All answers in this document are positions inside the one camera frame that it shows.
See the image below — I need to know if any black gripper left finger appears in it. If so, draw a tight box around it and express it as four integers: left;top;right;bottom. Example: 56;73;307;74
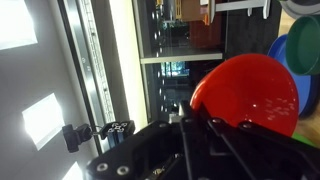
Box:
180;100;214;141

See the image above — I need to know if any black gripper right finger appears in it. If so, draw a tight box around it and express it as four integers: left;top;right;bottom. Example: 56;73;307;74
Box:
208;117;301;158

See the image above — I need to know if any small red bowl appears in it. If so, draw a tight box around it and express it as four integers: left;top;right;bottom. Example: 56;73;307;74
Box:
189;53;300;138

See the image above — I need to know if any bright green plastic bowl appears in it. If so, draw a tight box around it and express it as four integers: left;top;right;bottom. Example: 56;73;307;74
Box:
292;132;318;148

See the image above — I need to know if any blue plastic plate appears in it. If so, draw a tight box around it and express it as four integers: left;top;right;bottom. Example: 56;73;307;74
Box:
266;33;320;118

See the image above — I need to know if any dark green plastic cup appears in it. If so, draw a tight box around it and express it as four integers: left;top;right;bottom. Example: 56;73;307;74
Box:
285;14;320;77

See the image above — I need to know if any brown cardboard box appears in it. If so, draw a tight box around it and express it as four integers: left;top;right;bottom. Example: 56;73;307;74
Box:
179;0;214;26

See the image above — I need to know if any ceiling light panel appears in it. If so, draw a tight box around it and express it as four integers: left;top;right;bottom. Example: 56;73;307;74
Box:
61;161;84;180
0;0;38;51
21;93;66;151

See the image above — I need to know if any black extrusion camera stand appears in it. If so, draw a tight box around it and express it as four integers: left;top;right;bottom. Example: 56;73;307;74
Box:
99;119;136;149

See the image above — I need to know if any black camera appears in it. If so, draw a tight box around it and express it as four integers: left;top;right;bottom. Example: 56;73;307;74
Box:
62;123;93;153

